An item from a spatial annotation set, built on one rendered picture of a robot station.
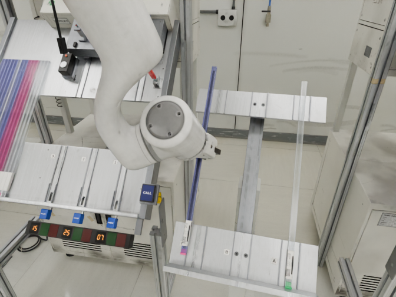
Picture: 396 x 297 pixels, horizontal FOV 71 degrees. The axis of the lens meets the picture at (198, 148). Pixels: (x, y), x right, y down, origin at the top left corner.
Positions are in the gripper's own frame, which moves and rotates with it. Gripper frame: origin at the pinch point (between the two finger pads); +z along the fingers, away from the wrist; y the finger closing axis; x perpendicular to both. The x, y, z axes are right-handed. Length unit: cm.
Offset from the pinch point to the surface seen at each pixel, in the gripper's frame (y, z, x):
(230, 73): 16, 166, -98
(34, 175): 55, 9, 13
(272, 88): -23, 175, -90
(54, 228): 43, 8, 28
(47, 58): 66, 15, -31
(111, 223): 24.6, 7.4, 23.1
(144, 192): 15.6, 5.9, 12.6
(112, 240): 24.0, 8.9, 28.1
